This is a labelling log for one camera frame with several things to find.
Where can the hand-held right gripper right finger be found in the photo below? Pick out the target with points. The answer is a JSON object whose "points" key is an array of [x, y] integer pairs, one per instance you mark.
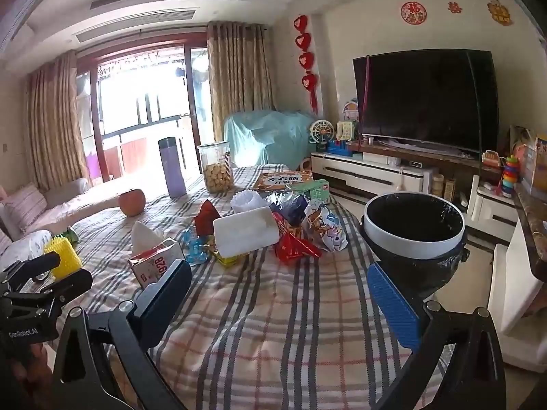
{"points": [[393, 307]]}

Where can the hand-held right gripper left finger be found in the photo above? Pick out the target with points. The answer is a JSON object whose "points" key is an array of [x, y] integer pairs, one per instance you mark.
{"points": [[166, 303]]}

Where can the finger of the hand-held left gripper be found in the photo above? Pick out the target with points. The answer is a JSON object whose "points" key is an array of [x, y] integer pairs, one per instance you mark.
{"points": [[64, 284], [32, 267]]}

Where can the white waste bin black liner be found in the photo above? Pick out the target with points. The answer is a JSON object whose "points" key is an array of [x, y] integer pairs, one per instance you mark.
{"points": [[410, 252]]}

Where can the red snack wrapper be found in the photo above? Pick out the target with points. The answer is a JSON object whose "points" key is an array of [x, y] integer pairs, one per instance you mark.
{"points": [[295, 247]]}

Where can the blue clear plastic wrapper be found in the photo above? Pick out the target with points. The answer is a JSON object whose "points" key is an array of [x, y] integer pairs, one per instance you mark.
{"points": [[290, 211]]}

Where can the white fluffy cloth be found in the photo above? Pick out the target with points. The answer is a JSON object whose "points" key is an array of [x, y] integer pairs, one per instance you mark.
{"points": [[25, 247]]}

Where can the yellow foam fruit net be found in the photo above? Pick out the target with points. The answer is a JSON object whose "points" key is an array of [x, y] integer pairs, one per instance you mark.
{"points": [[64, 260]]}

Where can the red white tissue box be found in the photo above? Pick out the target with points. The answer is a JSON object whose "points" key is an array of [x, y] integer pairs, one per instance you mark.
{"points": [[154, 260]]}

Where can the green patterned packet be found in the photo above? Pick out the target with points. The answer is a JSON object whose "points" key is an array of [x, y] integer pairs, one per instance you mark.
{"points": [[68, 236]]}

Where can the striped cushion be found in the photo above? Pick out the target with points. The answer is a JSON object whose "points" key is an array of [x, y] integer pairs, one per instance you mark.
{"points": [[25, 207]]}

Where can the yellow wrapper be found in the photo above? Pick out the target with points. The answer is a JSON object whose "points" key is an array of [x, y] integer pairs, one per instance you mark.
{"points": [[226, 260]]}

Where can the pink sofa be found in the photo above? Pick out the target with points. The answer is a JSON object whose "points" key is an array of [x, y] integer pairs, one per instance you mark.
{"points": [[77, 200]]}

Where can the red pyramid packet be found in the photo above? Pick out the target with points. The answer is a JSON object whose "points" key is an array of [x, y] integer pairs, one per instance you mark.
{"points": [[208, 220]]}

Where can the plaid blanket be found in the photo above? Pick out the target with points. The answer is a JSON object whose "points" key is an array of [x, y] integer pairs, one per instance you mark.
{"points": [[265, 307]]}

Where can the colourful cartoon snack bag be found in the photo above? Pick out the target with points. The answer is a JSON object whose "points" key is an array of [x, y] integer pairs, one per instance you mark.
{"points": [[329, 230]]}

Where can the apple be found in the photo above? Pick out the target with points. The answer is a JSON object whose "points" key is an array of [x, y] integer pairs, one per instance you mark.
{"points": [[132, 203]]}

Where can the white foam block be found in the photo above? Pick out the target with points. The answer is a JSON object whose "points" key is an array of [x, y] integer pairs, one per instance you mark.
{"points": [[243, 230]]}

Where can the white remote control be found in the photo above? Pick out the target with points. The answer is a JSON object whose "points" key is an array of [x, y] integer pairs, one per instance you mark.
{"points": [[463, 200]]}

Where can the cream lidded jar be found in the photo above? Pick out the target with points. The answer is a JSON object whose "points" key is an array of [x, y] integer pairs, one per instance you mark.
{"points": [[438, 186]]}

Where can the wooden grid toy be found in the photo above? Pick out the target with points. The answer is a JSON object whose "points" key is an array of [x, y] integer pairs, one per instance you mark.
{"points": [[450, 190]]}

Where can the white pleated paper liner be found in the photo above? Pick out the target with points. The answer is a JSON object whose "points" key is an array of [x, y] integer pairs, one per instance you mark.
{"points": [[248, 200]]}

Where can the white television cabinet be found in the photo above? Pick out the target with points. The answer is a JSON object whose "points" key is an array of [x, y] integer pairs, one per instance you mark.
{"points": [[367, 175]]}

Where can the purple thermos bottle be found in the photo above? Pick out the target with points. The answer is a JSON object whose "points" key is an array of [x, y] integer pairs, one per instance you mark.
{"points": [[171, 166]]}

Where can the green white carton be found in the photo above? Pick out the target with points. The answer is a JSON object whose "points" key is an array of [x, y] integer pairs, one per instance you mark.
{"points": [[316, 190]]}

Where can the beige patterned curtain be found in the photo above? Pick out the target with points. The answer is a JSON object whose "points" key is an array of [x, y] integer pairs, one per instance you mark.
{"points": [[55, 128], [239, 72]]}

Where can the clear cookie jar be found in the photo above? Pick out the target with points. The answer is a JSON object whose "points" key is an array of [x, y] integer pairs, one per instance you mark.
{"points": [[217, 171]]}

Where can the black set-top box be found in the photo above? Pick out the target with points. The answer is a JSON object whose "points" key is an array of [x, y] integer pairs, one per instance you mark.
{"points": [[415, 164]]}

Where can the blue toy block set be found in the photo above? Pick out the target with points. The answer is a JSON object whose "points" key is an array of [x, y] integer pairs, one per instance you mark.
{"points": [[339, 148]]}

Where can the toy cash register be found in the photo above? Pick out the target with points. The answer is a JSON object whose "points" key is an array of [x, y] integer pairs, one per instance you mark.
{"points": [[491, 159]]}

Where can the green toy phone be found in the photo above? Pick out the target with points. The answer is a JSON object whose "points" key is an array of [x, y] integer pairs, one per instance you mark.
{"points": [[346, 131]]}

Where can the green thin rod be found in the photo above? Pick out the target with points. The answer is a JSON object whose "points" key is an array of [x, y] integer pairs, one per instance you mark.
{"points": [[479, 136]]}

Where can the teal covered armchair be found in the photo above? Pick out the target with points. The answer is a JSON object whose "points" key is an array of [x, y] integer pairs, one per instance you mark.
{"points": [[265, 136]]}

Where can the toy house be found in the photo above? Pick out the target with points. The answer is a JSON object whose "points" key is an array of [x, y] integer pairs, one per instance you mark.
{"points": [[350, 111]]}

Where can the glass balcony door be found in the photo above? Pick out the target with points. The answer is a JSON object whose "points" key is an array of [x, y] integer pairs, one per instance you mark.
{"points": [[141, 94]]}

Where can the black television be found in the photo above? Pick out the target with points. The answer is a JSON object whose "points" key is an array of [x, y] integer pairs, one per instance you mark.
{"points": [[427, 98]]}

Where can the red heart hanging decoration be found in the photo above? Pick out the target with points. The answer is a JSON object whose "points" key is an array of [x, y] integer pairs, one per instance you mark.
{"points": [[305, 59]]}

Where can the round red wall decal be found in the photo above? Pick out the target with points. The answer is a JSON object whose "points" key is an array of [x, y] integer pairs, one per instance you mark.
{"points": [[413, 13]]}

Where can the red character wall decal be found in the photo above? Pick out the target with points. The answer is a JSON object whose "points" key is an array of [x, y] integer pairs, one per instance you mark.
{"points": [[454, 7]]}

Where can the cartoon figure wall decal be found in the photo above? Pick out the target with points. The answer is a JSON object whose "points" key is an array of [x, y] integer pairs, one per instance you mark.
{"points": [[500, 12]]}

